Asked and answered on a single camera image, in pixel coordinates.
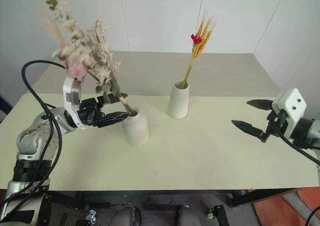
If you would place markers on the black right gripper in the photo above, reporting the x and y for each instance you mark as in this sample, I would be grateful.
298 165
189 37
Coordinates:
273 123

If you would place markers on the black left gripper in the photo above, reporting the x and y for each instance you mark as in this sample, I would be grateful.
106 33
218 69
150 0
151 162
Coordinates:
87 113

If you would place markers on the white pink dried flower bouquet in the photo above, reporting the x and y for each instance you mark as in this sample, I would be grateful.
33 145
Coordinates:
82 48

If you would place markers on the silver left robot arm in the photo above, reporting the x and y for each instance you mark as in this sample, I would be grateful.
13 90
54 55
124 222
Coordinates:
30 138

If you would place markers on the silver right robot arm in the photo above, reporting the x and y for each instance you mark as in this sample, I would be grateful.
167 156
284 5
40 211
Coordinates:
308 130

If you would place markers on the yellow wheat red flower bouquet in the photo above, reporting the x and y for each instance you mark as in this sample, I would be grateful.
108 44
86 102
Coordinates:
200 45

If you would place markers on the white ceramic vase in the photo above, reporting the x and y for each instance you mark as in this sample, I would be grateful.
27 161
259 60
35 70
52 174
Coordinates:
178 103
136 129

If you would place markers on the black caster wheel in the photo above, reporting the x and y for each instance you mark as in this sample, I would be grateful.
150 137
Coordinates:
216 212

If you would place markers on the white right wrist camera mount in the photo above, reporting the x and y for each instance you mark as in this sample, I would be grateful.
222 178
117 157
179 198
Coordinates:
291 105

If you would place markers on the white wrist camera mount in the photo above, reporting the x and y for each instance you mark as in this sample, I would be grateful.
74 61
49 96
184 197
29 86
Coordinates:
291 105
71 95

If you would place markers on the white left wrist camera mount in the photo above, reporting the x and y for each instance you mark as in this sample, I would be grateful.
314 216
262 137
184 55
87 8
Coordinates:
71 95

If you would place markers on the black metal table frame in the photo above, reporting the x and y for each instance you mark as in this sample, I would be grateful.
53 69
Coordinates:
160 198

